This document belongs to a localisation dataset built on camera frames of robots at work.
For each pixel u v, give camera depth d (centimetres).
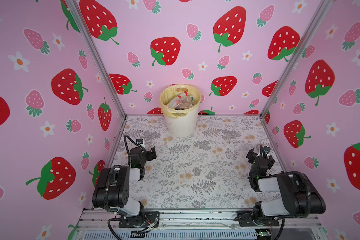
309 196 40
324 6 69
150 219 73
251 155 82
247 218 73
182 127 115
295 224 73
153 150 95
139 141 82
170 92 101
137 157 72
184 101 101
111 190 45
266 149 75
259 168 67
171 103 93
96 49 84
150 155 86
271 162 80
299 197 44
